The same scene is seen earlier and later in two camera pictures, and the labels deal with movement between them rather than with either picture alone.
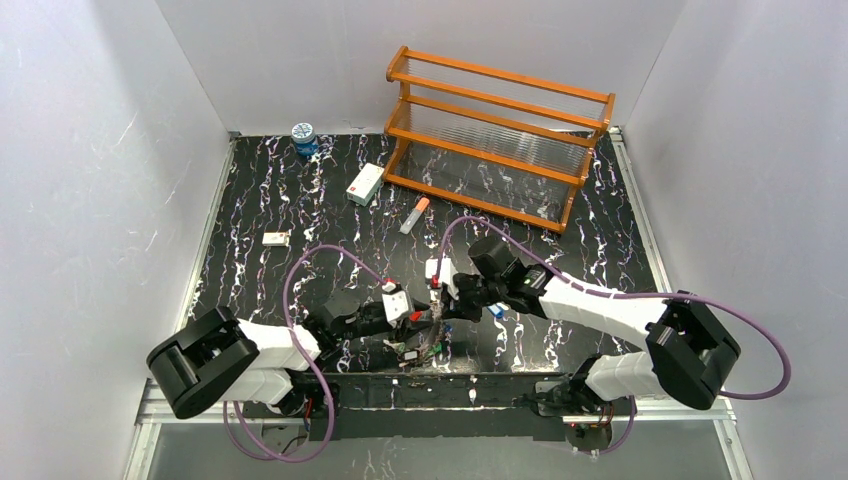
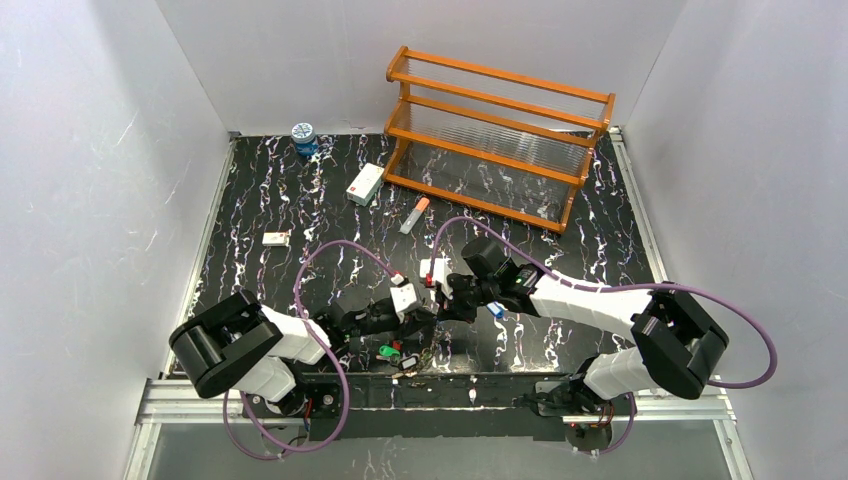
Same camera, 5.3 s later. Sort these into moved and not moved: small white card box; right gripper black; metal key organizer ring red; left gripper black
Moved: metal key organizer ring red
Not moved: right gripper black; small white card box; left gripper black
